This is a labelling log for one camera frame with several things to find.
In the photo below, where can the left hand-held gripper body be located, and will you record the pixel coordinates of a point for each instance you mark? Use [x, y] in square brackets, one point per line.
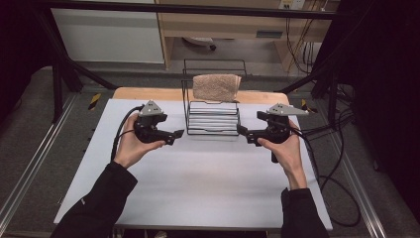
[150, 127]

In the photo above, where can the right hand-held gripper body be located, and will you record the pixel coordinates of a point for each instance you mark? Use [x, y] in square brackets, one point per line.
[277, 124]

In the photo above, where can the beige terry towel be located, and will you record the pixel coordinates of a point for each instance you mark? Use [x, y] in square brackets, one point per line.
[216, 86]

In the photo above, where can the person's left hand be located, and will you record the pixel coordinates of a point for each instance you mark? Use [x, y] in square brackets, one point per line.
[132, 145]

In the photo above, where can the person's right hand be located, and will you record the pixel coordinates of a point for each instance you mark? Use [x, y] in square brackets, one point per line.
[289, 155]

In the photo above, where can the wooden table board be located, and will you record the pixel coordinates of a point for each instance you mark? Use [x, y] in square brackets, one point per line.
[148, 93]

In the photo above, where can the yellow black tape marker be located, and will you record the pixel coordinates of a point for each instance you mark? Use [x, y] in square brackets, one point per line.
[305, 105]
[94, 101]

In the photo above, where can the white cabinet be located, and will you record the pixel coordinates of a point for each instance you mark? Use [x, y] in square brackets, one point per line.
[105, 36]

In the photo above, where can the light wooden desk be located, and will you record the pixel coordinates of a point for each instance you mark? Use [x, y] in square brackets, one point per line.
[231, 24]

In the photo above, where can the white power strip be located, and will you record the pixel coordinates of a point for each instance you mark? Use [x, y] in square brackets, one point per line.
[292, 4]

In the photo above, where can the aluminium floor rail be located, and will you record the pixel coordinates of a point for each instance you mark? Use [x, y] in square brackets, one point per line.
[360, 188]
[29, 168]

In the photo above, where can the black metal frame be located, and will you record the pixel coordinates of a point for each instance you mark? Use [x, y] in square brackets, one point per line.
[59, 66]

